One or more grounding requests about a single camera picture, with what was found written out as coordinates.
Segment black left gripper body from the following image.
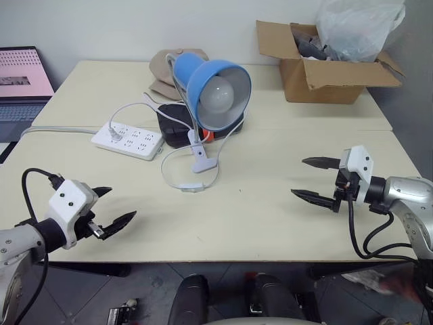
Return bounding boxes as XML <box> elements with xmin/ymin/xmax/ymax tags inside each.
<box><xmin>72</xmin><ymin>209</ymin><xmax>113</xmax><ymax>242</ymax></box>

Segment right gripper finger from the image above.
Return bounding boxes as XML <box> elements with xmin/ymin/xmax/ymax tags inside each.
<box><xmin>290</xmin><ymin>188</ymin><xmax>340</xmax><ymax>213</ymax></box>
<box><xmin>301</xmin><ymin>156</ymin><xmax>342</xmax><ymax>171</ymax></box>

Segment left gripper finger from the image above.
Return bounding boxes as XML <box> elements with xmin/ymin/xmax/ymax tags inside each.
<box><xmin>100</xmin><ymin>210</ymin><xmax>138</xmax><ymax>240</ymax></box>
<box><xmin>91</xmin><ymin>186</ymin><xmax>113</xmax><ymax>199</ymax></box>

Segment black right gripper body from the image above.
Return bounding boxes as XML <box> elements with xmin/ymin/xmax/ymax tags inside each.
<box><xmin>332</xmin><ymin>167</ymin><xmax>361</xmax><ymax>214</ymax></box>

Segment blue clip desk lamp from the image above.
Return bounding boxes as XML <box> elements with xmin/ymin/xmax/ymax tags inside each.
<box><xmin>164</xmin><ymin>52</ymin><xmax>253</xmax><ymax>175</ymax></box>

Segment white power strip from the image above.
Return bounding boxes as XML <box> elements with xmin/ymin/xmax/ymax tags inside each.
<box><xmin>91</xmin><ymin>122</ymin><xmax>165</xmax><ymax>161</ymax></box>

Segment brown cardboard box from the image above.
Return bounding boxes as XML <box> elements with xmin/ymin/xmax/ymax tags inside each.
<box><xmin>255</xmin><ymin>19</ymin><xmax>405</xmax><ymax>104</ymax></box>

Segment black box with orange part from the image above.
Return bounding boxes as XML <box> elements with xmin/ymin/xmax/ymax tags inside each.
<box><xmin>156</xmin><ymin>103</ymin><xmax>246</xmax><ymax>149</ymax></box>

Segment dark rounded shape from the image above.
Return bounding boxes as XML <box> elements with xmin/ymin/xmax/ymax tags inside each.
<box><xmin>252</xmin><ymin>274</ymin><xmax>307</xmax><ymax>321</ymax></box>
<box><xmin>168</xmin><ymin>274</ymin><xmax>210</xmax><ymax>325</ymax></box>

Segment dark items in carton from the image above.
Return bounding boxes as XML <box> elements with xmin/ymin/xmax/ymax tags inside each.
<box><xmin>292</xmin><ymin>24</ymin><xmax>336</xmax><ymax>62</ymax></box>

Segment white light bulb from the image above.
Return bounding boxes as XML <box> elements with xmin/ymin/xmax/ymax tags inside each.
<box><xmin>199</xmin><ymin>82</ymin><xmax>235</xmax><ymax>114</ymax></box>

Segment clear plastic bag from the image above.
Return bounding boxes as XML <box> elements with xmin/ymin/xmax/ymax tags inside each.
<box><xmin>315</xmin><ymin>0</ymin><xmax>407</xmax><ymax>64</ymax></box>

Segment beige cloth hat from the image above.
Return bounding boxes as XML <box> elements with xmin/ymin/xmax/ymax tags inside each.
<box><xmin>148</xmin><ymin>48</ymin><xmax>208</xmax><ymax>101</ymax></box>

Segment open laptop with pink screen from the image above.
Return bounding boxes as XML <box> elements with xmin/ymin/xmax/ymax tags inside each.
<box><xmin>0</xmin><ymin>45</ymin><xmax>56</xmax><ymax>144</ymax></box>

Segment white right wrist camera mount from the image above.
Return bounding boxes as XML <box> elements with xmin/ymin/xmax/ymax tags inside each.
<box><xmin>339</xmin><ymin>145</ymin><xmax>375</xmax><ymax>206</ymax></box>

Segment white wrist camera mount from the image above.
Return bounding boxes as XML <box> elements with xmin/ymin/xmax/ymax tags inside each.
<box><xmin>45</xmin><ymin>179</ymin><xmax>99</xmax><ymax>251</ymax></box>
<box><xmin>339</xmin><ymin>145</ymin><xmax>375</xmax><ymax>206</ymax></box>

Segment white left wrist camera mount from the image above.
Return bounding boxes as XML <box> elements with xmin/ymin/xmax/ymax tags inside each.
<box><xmin>45</xmin><ymin>179</ymin><xmax>99</xmax><ymax>251</ymax></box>

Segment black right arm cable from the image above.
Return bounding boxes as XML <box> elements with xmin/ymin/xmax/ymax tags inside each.
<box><xmin>346</xmin><ymin>199</ymin><xmax>419</xmax><ymax>262</ymax></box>

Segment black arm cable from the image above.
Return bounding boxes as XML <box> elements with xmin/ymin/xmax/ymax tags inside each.
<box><xmin>13</xmin><ymin>168</ymin><xmax>66</xmax><ymax>325</ymax></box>
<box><xmin>346</xmin><ymin>199</ymin><xmax>419</xmax><ymax>262</ymax></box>

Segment grey power strip cable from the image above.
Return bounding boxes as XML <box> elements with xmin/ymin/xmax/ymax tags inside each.
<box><xmin>20</xmin><ymin>125</ymin><xmax>103</xmax><ymax>138</ymax></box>

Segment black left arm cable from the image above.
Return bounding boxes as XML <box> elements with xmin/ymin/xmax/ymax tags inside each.
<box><xmin>13</xmin><ymin>168</ymin><xmax>66</xmax><ymax>325</ymax></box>

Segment white lamp cord with switch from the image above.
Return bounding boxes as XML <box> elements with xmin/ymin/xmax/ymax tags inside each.
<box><xmin>107</xmin><ymin>101</ymin><xmax>246</xmax><ymax>195</ymax></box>

